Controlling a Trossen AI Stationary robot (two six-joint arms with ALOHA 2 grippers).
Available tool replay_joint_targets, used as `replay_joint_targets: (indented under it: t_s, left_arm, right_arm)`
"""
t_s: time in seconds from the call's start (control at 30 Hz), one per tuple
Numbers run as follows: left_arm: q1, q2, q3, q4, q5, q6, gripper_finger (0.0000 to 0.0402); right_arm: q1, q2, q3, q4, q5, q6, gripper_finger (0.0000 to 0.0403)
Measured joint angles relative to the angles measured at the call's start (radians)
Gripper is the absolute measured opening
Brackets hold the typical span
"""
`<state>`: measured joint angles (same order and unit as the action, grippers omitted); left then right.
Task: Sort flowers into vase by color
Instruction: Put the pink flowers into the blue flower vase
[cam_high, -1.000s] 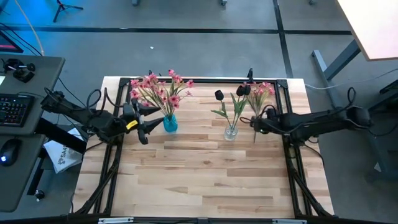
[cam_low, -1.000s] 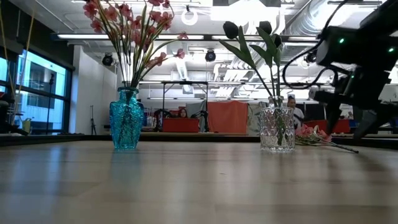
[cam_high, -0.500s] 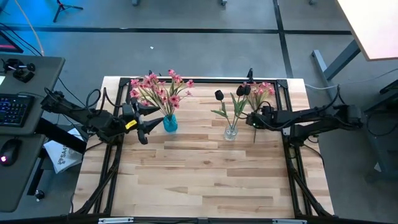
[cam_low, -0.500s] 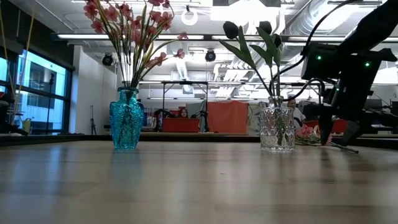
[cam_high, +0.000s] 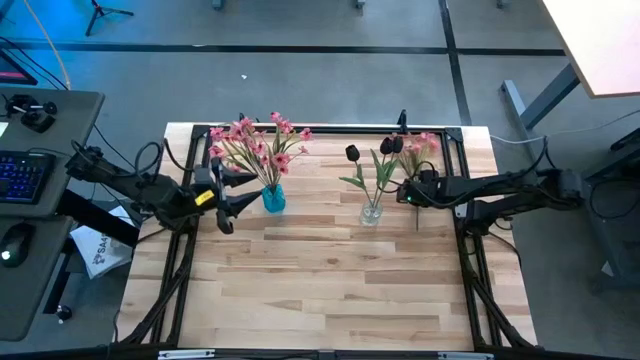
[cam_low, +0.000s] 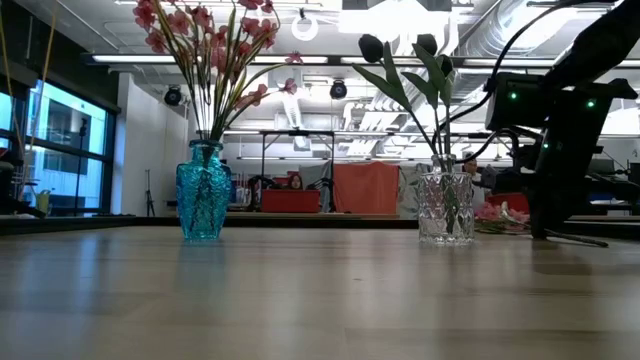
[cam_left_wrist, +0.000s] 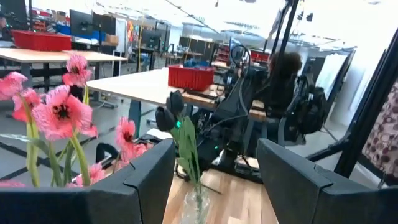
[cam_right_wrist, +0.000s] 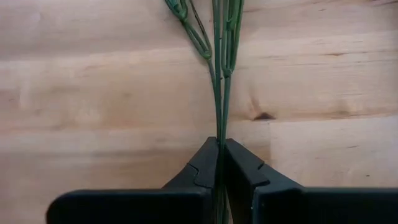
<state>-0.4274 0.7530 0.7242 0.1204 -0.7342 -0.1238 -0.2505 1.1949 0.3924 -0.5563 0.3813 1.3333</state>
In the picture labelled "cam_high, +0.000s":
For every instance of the white table top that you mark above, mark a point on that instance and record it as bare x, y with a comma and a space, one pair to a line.
600, 40

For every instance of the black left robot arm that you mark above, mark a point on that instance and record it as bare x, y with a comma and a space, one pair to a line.
150, 192

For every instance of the black round knob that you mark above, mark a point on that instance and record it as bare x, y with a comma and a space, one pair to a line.
64, 313

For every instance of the silver metal bracket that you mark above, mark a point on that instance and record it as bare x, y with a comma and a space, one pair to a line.
465, 356
186, 354

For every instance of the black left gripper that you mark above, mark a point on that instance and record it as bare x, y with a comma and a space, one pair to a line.
222, 210

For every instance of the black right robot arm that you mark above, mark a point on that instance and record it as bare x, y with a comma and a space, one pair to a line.
500, 185

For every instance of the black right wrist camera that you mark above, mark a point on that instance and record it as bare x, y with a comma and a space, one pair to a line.
426, 175

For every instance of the black tripod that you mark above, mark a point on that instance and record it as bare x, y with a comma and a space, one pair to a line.
98, 10

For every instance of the black computer mouse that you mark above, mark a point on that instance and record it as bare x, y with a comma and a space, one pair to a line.
17, 242

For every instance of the grey desk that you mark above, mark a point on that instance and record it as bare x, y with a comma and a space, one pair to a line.
60, 130

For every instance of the black aluminium table frame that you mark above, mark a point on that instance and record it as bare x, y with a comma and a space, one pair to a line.
325, 129

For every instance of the grey furniture foot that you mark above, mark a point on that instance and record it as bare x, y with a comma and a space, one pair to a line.
217, 4
501, 2
359, 4

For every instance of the blue vase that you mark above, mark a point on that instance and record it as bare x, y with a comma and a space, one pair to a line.
274, 200

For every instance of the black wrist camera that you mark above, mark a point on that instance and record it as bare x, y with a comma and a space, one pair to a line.
202, 176
426, 175

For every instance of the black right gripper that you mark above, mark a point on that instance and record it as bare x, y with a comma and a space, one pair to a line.
415, 192

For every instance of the white printed paper bag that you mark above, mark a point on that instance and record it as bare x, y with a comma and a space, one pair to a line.
100, 250

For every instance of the clear glass vase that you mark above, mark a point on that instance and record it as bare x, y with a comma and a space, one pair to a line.
371, 215

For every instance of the black clamp mount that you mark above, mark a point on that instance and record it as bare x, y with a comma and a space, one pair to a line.
35, 120

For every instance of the grey table leg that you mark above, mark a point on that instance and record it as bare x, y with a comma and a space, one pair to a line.
525, 120

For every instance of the black backlit keyboard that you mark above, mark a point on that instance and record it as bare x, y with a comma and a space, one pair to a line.
22, 177

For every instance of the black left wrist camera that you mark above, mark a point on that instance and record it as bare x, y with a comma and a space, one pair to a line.
202, 176

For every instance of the dark equipment stand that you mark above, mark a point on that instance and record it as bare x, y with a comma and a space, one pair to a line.
620, 240

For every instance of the black desk support beam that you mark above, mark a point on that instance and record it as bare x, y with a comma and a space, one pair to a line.
100, 220

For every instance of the computer monitor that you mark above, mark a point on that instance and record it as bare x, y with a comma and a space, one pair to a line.
12, 72

